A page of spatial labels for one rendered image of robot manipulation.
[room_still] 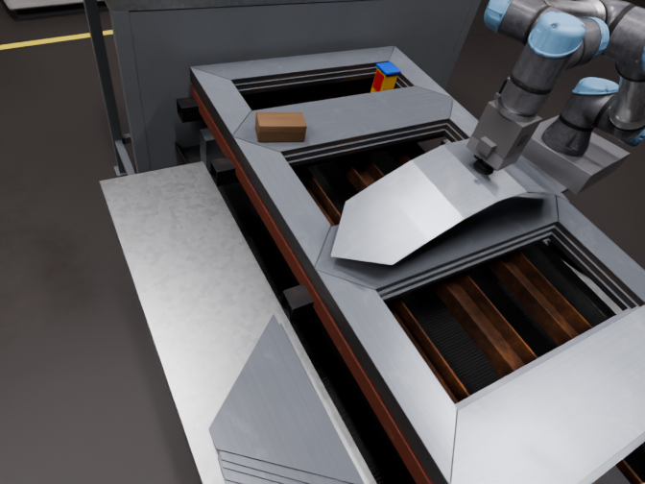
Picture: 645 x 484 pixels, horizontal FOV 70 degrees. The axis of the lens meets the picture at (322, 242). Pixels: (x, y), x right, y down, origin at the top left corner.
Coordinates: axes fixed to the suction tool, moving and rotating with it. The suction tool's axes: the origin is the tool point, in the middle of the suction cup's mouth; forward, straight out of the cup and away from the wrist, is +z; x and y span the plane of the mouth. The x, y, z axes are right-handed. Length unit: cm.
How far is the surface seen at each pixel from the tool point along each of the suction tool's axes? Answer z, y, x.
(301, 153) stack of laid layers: 17.3, -37.9, -16.7
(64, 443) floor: 101, -35, -94
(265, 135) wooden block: 14, -44, -24
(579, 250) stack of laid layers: 17.5, 21.4, 24.6
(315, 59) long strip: 16, -74, 14
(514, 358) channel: 33.7, 30.0, -0.4
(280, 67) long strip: 16, -73, 0
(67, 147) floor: 102, -172, -49
